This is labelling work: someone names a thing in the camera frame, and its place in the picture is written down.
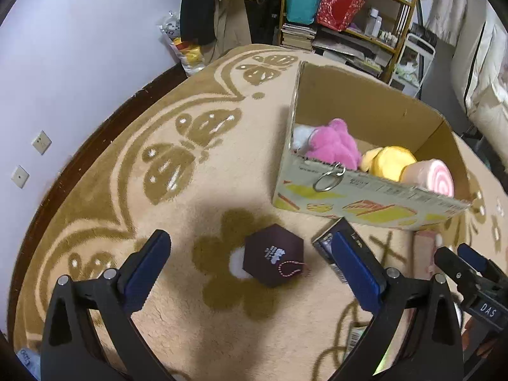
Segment pink plush keychain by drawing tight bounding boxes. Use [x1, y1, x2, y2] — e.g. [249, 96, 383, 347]
[305, 118, 363, 192]

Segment pink packet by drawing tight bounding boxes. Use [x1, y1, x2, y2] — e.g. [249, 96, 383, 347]
[413, 228, 444, 286]

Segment plastic bag of toys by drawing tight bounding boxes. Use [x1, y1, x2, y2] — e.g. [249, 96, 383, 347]
[157, 11, 207, 77]

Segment white fluffy plush keychain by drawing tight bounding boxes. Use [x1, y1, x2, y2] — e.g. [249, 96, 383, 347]
[293, 125, 316, 153]

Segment white green plush toy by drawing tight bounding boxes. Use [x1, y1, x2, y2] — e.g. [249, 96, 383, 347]
[395, 61, 421, 86]

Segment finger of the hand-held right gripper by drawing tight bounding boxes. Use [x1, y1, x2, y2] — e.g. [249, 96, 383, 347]
[434, 246, 483, 298]
[456, 243, 506, 286]

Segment black garment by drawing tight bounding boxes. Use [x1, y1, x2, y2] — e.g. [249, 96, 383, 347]
[244, 0, 284, 46]

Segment yellow plush toy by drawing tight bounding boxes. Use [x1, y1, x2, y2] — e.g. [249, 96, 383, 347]
[360, 145, 417, 183]

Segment black coat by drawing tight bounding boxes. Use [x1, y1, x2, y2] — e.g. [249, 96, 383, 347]
[180, 0, 223, 46]

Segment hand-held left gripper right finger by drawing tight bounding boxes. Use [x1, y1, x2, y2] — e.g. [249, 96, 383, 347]
[329, 230, 464, 381]

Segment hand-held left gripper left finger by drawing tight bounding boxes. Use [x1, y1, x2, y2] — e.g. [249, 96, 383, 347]
[41, 229, 175, 381]

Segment printed cardboard box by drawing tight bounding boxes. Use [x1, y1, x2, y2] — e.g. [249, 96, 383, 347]
[272, 61, 473, 231]

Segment green tissue pack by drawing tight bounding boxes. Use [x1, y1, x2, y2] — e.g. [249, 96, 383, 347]
[344, 325, 370, 362]

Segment wall socket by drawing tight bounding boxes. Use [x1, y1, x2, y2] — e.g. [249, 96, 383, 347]
[11, 165, 30, 188]
[32, 130, 52, 155]

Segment dark folded cloth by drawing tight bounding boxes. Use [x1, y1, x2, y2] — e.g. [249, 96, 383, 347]
[409, 22, 437, 46]

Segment small black box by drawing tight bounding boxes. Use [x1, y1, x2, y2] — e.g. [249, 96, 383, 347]
[311, 217, 378, 285]

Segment row of cosmetic bottles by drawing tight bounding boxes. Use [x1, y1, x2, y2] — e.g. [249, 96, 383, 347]
[363, 7, 399, 46]

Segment wooden shelf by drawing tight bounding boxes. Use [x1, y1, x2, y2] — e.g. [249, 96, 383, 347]
[278, 0, 422, 84]

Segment stack of books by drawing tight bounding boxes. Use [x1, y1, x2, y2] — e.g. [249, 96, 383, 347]
[280, 22, 391, 80]

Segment floral curtain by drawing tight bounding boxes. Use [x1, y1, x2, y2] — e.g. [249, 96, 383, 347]
[421, 0, 477, 44]

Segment beige trousers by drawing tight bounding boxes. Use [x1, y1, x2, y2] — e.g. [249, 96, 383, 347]
[202, 0, 255, 64]

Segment red gift bag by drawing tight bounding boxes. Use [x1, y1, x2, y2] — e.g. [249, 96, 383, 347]
[316, 0, 371, 32]

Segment dark hexagonal box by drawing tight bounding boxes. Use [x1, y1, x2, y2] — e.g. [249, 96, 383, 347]
[243, 223, 311, 289]

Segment pink swirl squishy roll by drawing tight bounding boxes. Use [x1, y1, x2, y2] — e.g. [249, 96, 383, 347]
[399, 159, 455, 198]

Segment white cart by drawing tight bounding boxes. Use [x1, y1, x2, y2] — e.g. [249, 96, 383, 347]
[387, 32, 437, 100]

